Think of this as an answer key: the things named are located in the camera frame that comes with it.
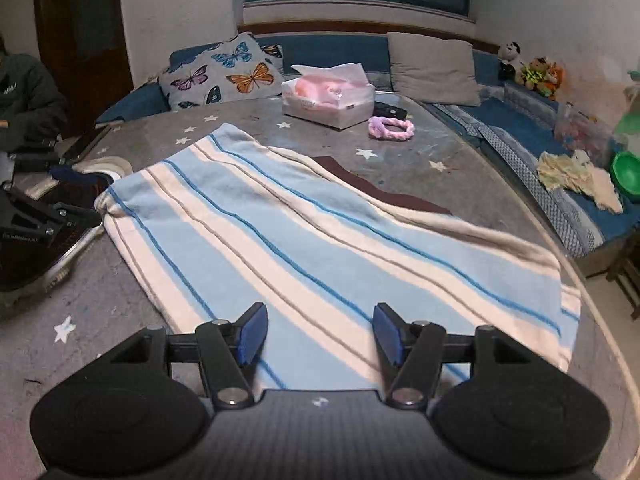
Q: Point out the pink fluffy headband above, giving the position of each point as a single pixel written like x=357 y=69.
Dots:
x=390 y=127

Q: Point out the pink tissue pack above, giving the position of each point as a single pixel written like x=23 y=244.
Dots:
x=327 y=97

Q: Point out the orange fox plush toy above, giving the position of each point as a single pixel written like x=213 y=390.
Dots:
x=554 y=80

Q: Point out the panda plush toy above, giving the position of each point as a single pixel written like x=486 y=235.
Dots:
x=510 y=60

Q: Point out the clear plastic storage box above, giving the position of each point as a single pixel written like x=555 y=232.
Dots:
x=587 y=130

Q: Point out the bear plush toy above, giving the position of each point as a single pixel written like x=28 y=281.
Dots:
x=534 y=75

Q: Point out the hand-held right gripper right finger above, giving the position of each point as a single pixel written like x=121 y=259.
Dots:
x=387 y=334

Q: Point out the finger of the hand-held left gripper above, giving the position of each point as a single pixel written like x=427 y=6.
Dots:
x=65 y=173
x=60 y=217

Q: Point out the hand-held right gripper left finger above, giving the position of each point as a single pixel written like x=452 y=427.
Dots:
x=252 y=334

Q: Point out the grey star tablecloth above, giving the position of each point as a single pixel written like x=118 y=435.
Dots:
x=100 y=310

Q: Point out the butterfly print pillow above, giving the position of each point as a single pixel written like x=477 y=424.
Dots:
x=220 y=72

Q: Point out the blue white striped blanket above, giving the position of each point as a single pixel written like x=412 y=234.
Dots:
x=300 y=240

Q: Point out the green plastic basin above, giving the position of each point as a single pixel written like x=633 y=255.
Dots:
x=629 y=175

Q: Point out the dark wooden door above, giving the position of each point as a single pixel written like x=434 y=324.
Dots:
x=80 y=35

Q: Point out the black smartphone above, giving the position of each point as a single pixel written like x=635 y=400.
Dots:
x=85 y=144

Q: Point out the black round induction cooker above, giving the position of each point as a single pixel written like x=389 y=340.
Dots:
x=30 y=270

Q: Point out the grey pillow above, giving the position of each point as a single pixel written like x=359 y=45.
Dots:
x=432 y=67

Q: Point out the person's dark jacket torso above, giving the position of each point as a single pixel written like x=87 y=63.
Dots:
x=20 y=80

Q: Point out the black remote control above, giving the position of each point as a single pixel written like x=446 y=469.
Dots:
x=389 y=110

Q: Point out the dark wooden stool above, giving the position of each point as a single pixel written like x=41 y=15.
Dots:
x=625 y=275

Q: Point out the cream cloth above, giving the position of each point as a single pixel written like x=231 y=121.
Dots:
x=605 y=190

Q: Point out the person's left forearm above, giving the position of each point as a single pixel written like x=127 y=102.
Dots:
x=42 y=127

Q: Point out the yellowish patterned cloth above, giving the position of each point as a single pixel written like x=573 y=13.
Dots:
x=562 y=170

